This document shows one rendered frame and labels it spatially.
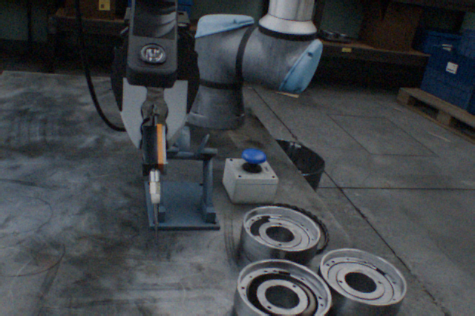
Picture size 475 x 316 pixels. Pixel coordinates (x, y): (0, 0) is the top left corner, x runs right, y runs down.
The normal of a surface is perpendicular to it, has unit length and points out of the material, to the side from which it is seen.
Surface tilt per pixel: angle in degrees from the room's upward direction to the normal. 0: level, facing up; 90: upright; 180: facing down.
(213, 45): 88
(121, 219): 0
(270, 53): 94
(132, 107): 93
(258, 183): 90
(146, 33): 33
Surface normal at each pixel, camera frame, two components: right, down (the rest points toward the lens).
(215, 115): 0.10, 0.14
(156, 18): 0.21, -0.51
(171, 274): 0.15, -0.90
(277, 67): -0.38, 0.35
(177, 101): 0.15, 0.48
